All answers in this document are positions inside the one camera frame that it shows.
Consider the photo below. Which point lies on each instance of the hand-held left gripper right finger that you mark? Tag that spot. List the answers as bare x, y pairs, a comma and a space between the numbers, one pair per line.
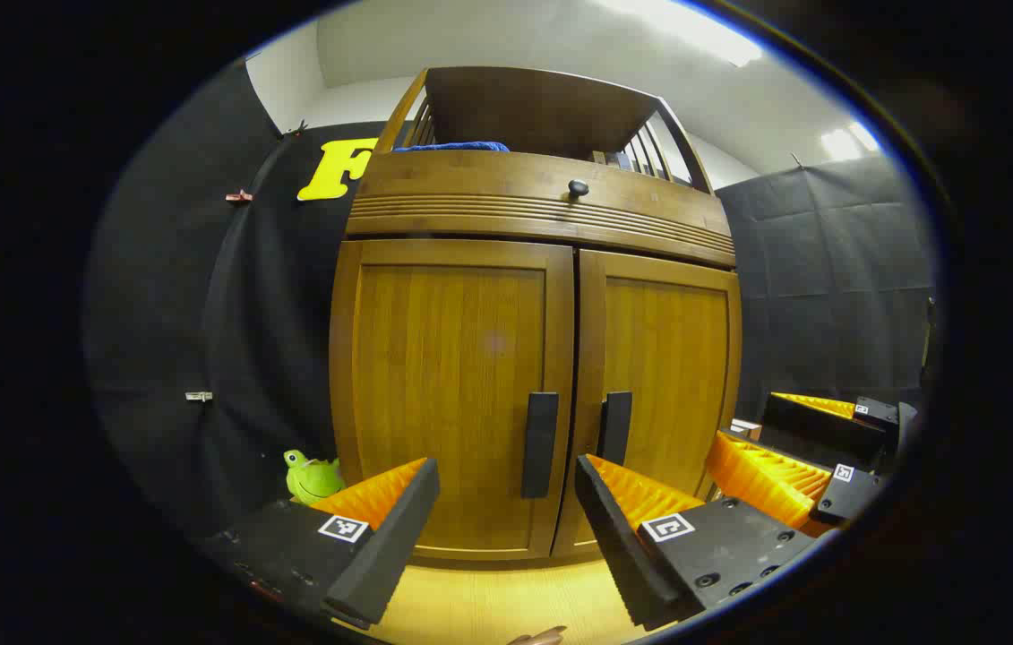
618, 537

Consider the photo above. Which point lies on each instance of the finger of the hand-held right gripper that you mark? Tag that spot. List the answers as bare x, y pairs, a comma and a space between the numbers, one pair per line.
819, 432
848, 497

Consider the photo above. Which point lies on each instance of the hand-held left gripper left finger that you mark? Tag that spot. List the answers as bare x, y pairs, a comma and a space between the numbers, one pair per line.
381, 555

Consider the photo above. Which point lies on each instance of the wooden shoe cabinet door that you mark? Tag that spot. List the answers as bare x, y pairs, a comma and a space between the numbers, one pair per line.
667, 367
443, 376

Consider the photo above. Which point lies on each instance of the wooden double-door shoe cabinet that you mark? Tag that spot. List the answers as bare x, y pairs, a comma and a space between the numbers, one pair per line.
470, 188

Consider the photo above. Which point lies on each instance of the small white brown box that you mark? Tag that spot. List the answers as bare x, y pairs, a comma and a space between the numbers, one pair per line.
744, 429

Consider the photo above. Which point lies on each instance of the green frog toy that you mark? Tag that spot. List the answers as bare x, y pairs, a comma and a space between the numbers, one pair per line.
313, 479

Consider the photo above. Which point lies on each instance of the dark grey hanging cloth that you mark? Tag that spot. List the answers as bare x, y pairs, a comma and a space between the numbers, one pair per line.
828, 287
157, 296

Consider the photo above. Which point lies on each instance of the black backdrop cloth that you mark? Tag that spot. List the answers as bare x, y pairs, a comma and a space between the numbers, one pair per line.
273, 340

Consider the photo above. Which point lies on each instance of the silver clip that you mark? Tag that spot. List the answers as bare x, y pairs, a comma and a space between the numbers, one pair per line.
198, 396

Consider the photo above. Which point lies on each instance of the ceiling light panel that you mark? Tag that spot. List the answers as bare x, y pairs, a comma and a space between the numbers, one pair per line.
848, 141

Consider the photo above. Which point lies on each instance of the black drawer knob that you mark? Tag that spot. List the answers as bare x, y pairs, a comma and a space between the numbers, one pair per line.
578, 188

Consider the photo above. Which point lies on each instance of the red clip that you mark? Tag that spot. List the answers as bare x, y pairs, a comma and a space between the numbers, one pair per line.
238, 196

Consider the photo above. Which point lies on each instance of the blue cloth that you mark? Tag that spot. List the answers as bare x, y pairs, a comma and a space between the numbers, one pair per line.
452, 146

